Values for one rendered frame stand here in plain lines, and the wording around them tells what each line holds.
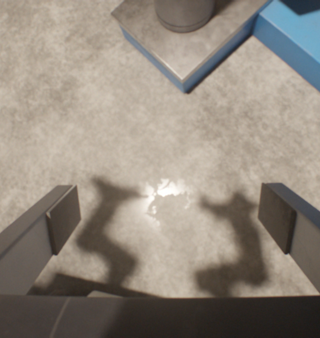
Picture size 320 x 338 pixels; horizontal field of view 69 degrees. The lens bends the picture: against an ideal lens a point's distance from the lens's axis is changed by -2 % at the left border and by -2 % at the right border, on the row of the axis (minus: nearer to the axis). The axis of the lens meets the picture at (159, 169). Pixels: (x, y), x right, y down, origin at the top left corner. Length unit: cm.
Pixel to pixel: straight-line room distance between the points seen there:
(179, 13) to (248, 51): 36
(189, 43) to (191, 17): 8
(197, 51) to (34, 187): 85
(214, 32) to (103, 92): 50
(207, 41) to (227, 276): 84
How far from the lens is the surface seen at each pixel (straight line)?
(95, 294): 97
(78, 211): 17
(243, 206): 94
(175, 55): 92
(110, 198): 98
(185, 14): 90
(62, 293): 102
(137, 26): 101
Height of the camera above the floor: 93
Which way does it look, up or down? 79 degrees down
